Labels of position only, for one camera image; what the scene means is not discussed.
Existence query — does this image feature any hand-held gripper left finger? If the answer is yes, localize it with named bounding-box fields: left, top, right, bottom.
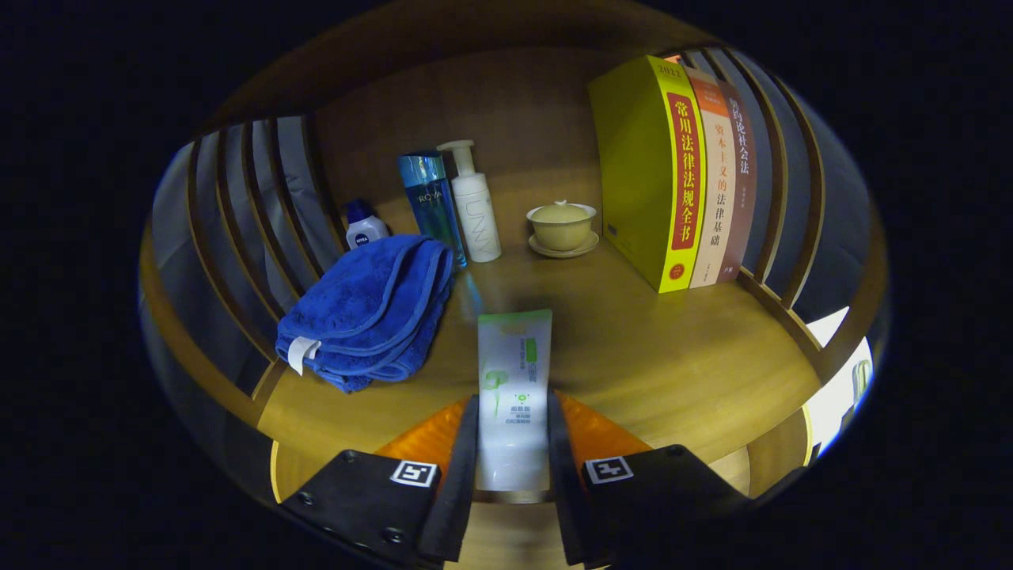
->
left=279, top=394, right=481, bottom=569

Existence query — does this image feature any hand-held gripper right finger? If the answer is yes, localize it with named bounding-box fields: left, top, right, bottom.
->
left=546, top=389, right=751, bottom=569

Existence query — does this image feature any white tube green label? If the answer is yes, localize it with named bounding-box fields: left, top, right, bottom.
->
left=476, top=310, right=553, bottom=493

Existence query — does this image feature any wooden countertop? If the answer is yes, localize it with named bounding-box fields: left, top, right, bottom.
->
left=257, top=162, right=824, bottom=504

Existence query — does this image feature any wooden cabinet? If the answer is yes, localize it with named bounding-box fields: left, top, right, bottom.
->
left=138, top=0, right=891, bottom=507

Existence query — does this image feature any blue folded towel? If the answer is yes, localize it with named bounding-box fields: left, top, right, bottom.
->
left=275, top=234, right=455, bottom=393

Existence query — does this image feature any beige saucer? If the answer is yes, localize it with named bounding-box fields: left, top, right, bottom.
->
left=528, top=232, right=600, bottom=259

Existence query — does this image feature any white pump bottle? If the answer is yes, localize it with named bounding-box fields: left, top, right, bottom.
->
left=437, top=140, right=503, bottom=264

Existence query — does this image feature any beige lidded tea cup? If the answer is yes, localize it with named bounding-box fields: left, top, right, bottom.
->
left=527, top=199, right=598, bottom=252

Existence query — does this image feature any small white bottle blue cap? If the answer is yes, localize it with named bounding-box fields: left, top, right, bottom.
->
left=343, top=199, right=390, bottom=250

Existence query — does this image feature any blue glass bottle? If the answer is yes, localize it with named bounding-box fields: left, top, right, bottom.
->
left=397, top=152, right=468, bottom=270

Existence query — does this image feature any orange and white book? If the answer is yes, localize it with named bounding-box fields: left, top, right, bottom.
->
left=685, top=67, right=737, bottom=290

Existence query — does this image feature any thick yellow book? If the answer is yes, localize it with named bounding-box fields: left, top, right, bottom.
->
left=587, top=55, right=707, bottom=294

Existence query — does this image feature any brown book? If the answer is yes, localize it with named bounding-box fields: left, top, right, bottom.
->
left=716, top=79, right=758, bottom=283

